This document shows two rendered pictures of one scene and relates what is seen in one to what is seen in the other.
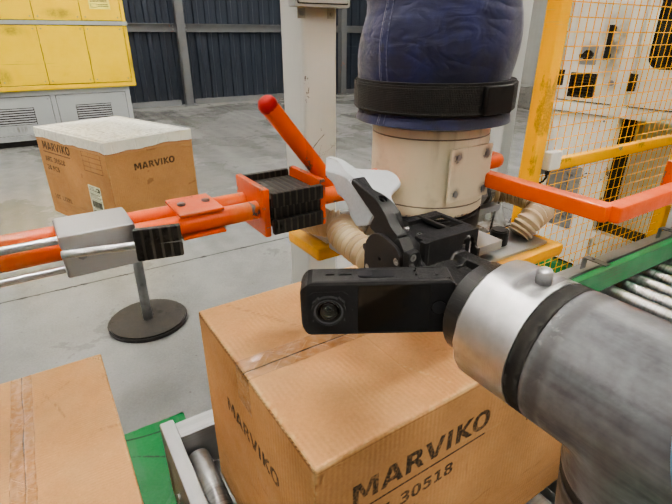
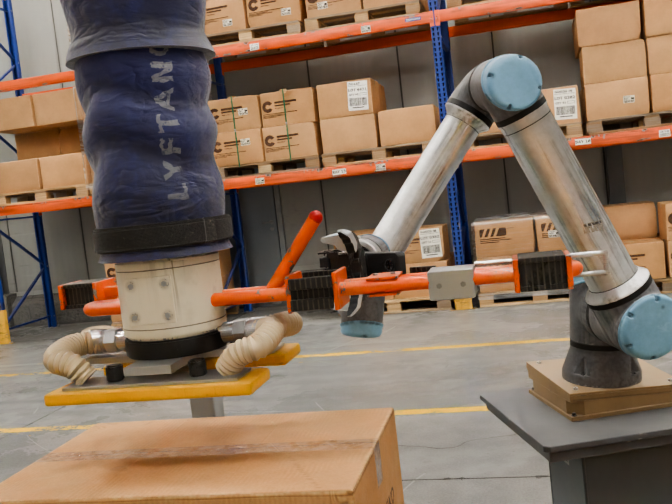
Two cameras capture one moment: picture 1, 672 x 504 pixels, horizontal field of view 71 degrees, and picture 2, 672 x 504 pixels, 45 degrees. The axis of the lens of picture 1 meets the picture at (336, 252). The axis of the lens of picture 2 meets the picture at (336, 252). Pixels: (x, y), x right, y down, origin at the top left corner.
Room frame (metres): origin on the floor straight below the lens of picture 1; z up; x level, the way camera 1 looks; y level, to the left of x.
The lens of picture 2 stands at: (1.45, 1.03, 1.36)
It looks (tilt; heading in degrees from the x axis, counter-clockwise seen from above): 4 degrees down; 226
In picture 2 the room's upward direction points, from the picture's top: 7 degrees counter-clockwise
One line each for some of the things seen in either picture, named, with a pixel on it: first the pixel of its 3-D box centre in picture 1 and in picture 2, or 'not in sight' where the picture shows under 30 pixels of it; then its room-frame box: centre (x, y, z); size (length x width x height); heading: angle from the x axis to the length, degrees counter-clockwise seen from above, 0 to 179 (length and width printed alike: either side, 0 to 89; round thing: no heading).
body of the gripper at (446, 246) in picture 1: (439, 278); (347, 266); (0.34, -0.08, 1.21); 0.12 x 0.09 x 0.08; 33
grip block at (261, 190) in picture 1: (280, 199); (317, 289); (0.57, 0.07, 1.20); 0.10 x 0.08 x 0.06; 33
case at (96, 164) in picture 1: (119, 171); not in sight; (2.12, 1.00, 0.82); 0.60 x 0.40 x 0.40; 52
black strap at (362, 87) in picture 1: (434, 91); (164, 233); (0.70, -0.14, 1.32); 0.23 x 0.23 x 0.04
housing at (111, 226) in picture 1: (97, 240); (452, 282); (0.45, 0.25, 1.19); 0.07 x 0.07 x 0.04; 33
